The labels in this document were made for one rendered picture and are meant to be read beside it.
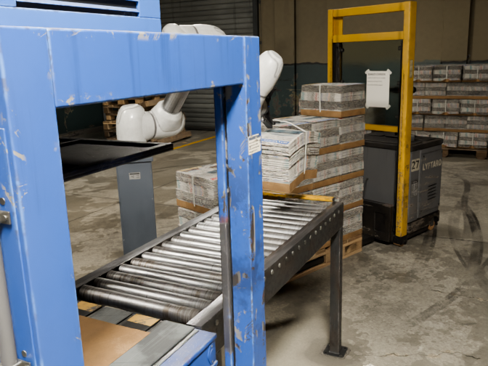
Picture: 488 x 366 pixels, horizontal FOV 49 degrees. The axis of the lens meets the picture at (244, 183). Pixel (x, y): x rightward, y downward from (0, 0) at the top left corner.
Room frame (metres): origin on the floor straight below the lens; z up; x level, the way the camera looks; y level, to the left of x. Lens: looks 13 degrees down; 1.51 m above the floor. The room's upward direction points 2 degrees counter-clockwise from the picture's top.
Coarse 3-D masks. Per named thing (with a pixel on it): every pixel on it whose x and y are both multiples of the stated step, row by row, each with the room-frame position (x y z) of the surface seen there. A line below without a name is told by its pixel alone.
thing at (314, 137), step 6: (312, 132) 2.43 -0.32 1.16; (318, 132) 2.51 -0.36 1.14; (312, 138) 2.44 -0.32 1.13; (318, 138) 2.52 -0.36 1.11; (312, 144) 2.45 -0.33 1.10; (318, 144) 2.52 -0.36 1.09; (312, 150) 2.45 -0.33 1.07; (318, 150) 2.52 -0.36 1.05; (306, 156) 2.40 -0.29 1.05; (312, 156) 2.46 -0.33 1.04; (306, 162) 2.40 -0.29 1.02; (312, 162) 2.47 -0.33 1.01; (306, 168) 2.40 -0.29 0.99; (312, 168) 2.47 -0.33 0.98
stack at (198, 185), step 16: (320, 160) 3.58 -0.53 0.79; (336, 160) 3.69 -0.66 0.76; (176, 176) 3.21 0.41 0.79; (192, 176) 3.07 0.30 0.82; (208, 176) 3.02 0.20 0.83; (320, 176) 3.58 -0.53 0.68; (176, 192) 3.21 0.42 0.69; (192, 192) 3.10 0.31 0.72; (208, 192) 2.97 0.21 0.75; (304, 192) 3.46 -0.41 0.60; (320, 192) 3.57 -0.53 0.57; (336, 192) 3.69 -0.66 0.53; (208, 208) 2.98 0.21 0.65; (304, 272) 3.46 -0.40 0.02
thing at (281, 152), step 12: (264, 132) 2.37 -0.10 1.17; (276, 132) 2.36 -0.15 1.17; (288, 132) 2.35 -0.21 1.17; (264, 144) 2.24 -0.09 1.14; (276, 144) 2.21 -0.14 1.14; (288, 144) 2.20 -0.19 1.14; (300, 144) 2.31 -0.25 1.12; (264, 156) 2.25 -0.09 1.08; (276, 156) 2.23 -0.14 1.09; (288, 156) 2.19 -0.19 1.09; (300, 156) 2.32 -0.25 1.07; (264, 168) 2.26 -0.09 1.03; (276, 168) 2.24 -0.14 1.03; (288, 168) 2.21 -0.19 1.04; (300, 168) 2.33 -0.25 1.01; (264, 180) 2.27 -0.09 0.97; (276, 180) 2.24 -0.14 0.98; (288, 180) 2.22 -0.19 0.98
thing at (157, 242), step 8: (216, 208) 2.45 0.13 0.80; (200, 216) 2.32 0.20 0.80; (208, 216) 2.32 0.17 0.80; (184, 224) 2.21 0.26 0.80; (192, 224) 2.21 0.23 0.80; (168, 232) 2.11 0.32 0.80; (176, 232) 2.11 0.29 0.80; (152, 240) 2.01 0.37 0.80; (160, 240) 2.01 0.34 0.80; (168, 240) 2.04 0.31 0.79; (144, 248) 1.93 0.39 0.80; (128, 256) 1.85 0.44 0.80; (136, 256) 1.85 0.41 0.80; (112, 264) 1.77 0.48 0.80; (120, 264) 1.77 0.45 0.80; (96, 272) 1.70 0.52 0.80; (104, 272) 1.70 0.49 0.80; (80, 280) 1.64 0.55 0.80; (88, 280) 1.64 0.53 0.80
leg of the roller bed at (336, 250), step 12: (336, 240) 2.45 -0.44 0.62; (336, 252) 2.45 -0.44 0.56; (336, 264) 2.45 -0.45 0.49; (336, 276) 2.45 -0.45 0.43; (336, 288) 2.45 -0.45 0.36; (336, 300) 2.45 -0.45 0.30; (336, 312) 2.45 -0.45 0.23; (336, 324) 2.45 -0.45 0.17; (336, 336) 2.45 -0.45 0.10; (336, 348) 2.45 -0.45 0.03
